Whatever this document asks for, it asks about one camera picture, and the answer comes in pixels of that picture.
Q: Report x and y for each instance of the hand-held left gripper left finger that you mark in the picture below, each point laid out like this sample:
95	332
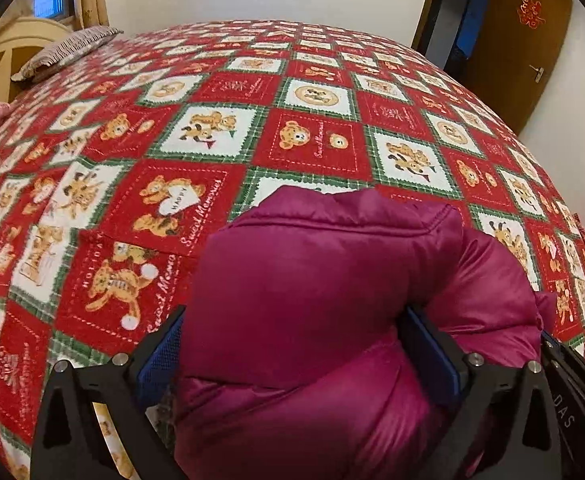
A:
165	357

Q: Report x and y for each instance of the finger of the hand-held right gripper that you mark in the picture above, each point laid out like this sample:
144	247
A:
550	342

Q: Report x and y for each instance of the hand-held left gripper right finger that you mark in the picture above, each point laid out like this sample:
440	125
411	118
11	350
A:
428	362

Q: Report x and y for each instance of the magenta puffer jacket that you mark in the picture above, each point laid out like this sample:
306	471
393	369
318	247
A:
322	320

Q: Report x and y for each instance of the red bear-print bedspread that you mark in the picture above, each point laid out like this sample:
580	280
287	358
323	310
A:
272	125

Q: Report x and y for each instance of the brown wooden door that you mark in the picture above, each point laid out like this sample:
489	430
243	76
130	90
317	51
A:
517	50

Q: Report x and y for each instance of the striped pillow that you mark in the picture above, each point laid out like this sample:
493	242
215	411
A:
67	50

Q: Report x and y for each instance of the red paper door decoration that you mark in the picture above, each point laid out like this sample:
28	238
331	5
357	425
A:
529	11

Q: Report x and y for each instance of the cream wooden headboard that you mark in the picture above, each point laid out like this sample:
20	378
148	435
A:
17	45

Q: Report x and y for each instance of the dark wooden door frame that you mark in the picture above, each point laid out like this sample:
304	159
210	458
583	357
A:
437	15

